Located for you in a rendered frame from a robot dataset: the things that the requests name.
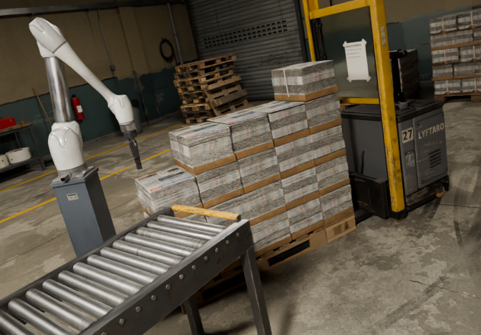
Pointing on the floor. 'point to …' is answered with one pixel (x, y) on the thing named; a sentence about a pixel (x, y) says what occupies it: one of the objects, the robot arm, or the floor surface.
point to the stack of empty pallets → (196, 92)
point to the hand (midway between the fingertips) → (138, 163)
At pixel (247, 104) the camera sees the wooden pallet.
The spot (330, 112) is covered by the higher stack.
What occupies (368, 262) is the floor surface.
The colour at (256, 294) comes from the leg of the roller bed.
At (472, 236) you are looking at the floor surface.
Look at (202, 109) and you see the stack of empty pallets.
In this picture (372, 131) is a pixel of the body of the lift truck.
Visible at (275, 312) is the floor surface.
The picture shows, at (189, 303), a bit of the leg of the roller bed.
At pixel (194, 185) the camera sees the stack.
